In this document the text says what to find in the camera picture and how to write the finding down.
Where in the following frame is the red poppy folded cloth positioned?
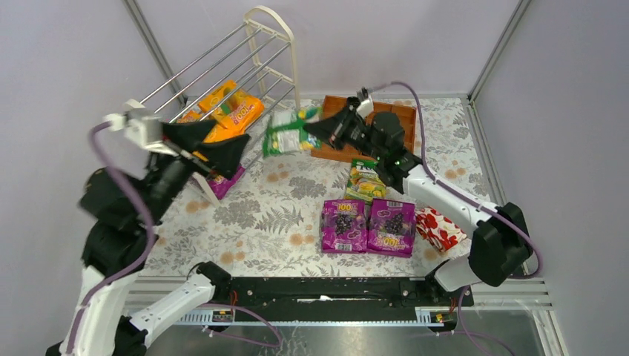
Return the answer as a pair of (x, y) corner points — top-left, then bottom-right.
(415, 207), (468, 252)

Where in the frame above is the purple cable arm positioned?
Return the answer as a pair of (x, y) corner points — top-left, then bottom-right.
(358, 81), (544, 356)
(64, 121), (156, 356)

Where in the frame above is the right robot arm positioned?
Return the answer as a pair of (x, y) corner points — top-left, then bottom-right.
(304, 108), (536, 292)

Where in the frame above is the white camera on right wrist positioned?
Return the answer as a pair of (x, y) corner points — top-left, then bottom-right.
(346, 88), (375, 119)

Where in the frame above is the green candy bag white label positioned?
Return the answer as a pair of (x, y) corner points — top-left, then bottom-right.
(262, 106), (323, 158)

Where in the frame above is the green yellow candy bag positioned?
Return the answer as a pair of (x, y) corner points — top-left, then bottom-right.
(344, 159), (387, 205)

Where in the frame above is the orange mango candy bag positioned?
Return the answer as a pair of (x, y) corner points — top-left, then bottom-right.
(198, 80), (265, 130)

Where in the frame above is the white camera on left wrist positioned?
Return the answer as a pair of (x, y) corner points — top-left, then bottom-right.
(103, 108), (176, 156)

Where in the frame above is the purple grape candy bag right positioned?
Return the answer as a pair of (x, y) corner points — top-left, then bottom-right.
(366, 199), (417, 258)

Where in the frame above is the white metal shoe rack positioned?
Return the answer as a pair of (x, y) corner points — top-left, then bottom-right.
(123, 1), (300, 181)

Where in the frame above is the purple grape candy bag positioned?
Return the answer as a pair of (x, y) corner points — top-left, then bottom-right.
(320, 200), (368, 254)
(366, 199), (417, 258)

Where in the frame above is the wooden compartment tray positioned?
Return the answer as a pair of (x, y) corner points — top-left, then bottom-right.
(304, 96), (418, 162)

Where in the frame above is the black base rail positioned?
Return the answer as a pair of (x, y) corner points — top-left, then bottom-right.
(210, 277), (474, 323)

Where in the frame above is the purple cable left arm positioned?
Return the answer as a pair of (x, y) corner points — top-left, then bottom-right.
(64, 121), (156, 356)

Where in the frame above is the purple candy bag under rack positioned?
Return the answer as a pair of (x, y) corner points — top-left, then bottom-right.
(207, 165), (246, 200)

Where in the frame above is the purple grape candy bag left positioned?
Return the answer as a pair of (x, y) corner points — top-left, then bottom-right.
(320, 200), (368, 254)

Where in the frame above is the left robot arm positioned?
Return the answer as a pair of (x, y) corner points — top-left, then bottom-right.
(46, 121), (250, 355)

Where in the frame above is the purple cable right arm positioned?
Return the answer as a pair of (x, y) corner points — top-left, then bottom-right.
(358, 81), (544, 356)

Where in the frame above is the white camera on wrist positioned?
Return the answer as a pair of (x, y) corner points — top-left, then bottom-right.
(346, 88), (375, 119)
(103, 108), (176, 156)

